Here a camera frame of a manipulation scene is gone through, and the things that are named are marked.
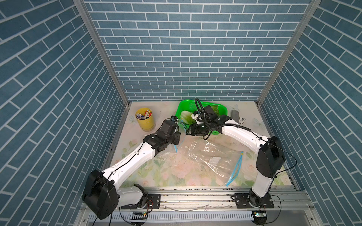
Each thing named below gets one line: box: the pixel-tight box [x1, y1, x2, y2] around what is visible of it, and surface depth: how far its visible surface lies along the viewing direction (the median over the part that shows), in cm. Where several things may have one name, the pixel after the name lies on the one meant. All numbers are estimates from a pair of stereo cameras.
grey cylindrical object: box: [230, 109, 240, 123], surface depth 111 cm
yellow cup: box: [134, 107, 155, 132], surface depth 98 cm
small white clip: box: [238, 116, 247, 126], surface depth 110 cm
